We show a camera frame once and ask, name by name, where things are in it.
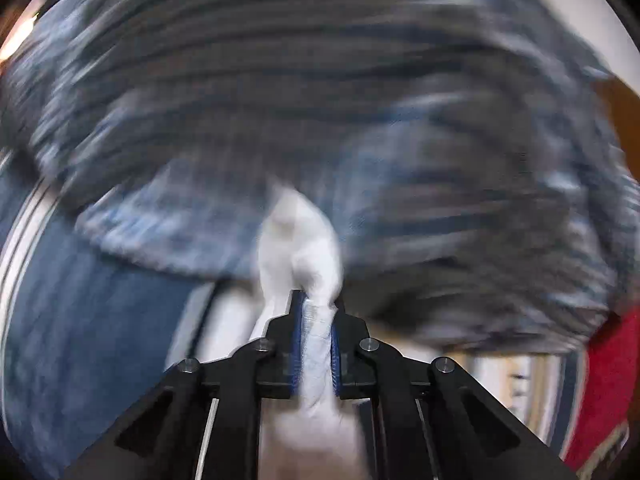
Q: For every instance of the blue plaid shirt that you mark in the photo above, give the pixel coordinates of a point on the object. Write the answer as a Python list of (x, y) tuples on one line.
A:
[(280, 110)]

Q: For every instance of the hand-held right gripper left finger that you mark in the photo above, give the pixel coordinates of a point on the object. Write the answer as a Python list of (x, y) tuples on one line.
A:
[(297, 340)]

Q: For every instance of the white cloth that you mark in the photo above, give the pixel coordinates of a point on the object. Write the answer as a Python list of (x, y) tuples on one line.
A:
[(305, 260)]

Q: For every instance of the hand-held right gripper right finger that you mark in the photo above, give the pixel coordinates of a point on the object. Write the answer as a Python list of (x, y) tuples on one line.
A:
[(336, 360)]

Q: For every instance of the blue striped blanket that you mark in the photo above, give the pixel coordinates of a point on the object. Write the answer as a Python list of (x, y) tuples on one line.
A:
[(75, 340)]

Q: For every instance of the red cloth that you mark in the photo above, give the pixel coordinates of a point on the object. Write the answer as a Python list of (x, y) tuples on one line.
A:
[(607, 400)]

